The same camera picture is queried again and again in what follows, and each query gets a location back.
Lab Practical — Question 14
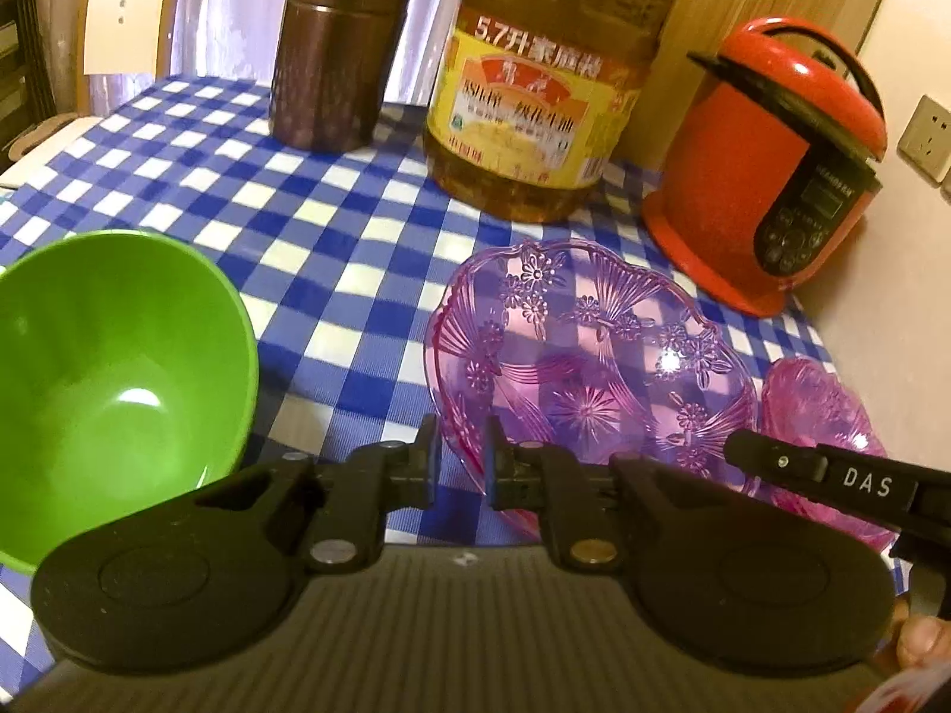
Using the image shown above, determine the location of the sheer white curtain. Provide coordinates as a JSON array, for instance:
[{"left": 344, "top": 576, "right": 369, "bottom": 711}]
[{"left": 37, "top": 0, "right": 477, "bottom": 116}]

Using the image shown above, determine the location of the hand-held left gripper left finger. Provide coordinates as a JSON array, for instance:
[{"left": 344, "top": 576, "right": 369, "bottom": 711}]
[{"left": 194, "top": 416, "right": 441, "bottom": 573}]

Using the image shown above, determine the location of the person's right hand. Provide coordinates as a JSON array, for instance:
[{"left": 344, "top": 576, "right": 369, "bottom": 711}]
[{"left": 895, "top": 616, "right": 951, "bottom": 673}]

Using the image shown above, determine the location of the dark storage rack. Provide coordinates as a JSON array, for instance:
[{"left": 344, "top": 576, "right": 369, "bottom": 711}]
[{"left": 0, "top": 0, "right": 56, "bottom": 157}]

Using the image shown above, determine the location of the red rice cooker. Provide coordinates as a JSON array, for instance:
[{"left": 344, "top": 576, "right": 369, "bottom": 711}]
[{"left": 643, "top": 15, "right": 890, "bottom": 317}]

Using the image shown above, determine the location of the large purple plastic plate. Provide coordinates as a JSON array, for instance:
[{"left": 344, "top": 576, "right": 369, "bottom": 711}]
[{"left": 425, "top": 238, "right": 763, "bottom": 543}]

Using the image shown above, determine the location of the brown metal canister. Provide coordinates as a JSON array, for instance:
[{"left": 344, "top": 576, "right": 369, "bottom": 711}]
[{"left": 269, "top": 0, "right": 422, "bottom": 153}]

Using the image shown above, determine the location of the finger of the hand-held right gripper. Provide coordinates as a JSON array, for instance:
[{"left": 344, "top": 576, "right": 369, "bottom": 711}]
[{"left": 724, "top": 429, "right": 829, "bottom": 487}]

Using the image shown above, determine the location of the white wall socket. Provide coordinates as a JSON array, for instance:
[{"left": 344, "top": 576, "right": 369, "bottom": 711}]
[{"left": 896, "top": 94, "right": 951, "bottom": 201}]

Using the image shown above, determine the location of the large cooking oil bottle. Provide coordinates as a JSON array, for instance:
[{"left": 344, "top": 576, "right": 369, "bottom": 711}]
[{"left": 422, "top": 0, "right": 686, "bottom": 225}]

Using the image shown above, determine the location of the small purple plastic plate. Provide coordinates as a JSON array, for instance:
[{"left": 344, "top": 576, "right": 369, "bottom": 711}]
[{"left": 761, "top": 356, "right": 903, "bottom": 554}]

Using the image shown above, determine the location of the blue white checked tablecloth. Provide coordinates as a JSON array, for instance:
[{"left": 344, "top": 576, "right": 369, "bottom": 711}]
[{"left": 0, "top": 74, "right": 911, "bottom": 713}]

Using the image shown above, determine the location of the green bowl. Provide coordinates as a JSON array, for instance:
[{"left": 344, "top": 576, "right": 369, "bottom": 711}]
[{"left": 0, "top": 230, "right": 261, "bottom": 576}]

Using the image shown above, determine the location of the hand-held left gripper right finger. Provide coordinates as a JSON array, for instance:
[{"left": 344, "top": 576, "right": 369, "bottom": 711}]
[{"left": 486, "top": 416, "right": 700, "bottom": 573}]

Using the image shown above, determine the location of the white wooden chair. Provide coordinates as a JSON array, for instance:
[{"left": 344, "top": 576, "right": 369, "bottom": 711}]
[{"left": 4, "top": 0, "right": 187, "bottom": 165}]

